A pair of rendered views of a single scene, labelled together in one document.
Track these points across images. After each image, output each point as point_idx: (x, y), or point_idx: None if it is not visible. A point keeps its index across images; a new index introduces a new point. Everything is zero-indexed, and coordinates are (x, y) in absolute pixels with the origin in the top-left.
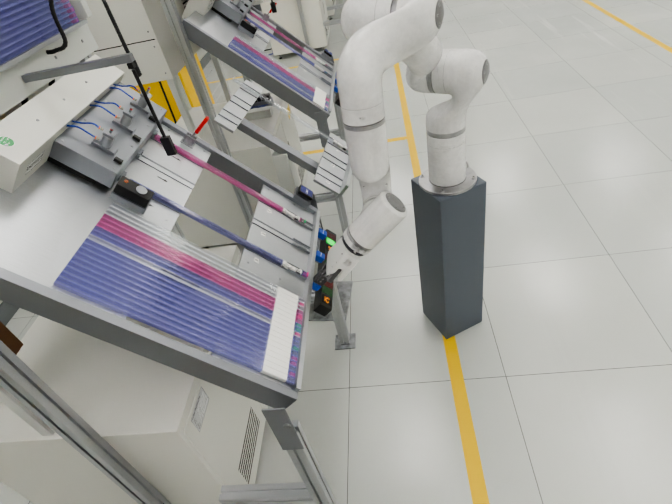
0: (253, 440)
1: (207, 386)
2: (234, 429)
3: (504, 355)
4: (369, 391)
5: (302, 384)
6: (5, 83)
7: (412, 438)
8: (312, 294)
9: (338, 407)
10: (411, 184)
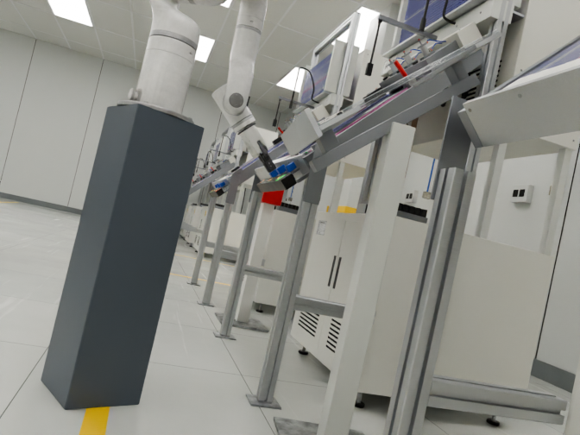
0: (309, 325)
1: (326, 229)
2: (314, 283)
3: (34, 356)
4: (217, 369)
5: (299, 386)
6: (428, 40)
7: (169, 346)
8: (311, 298)
9: (248, 368)
10: (202, 135)
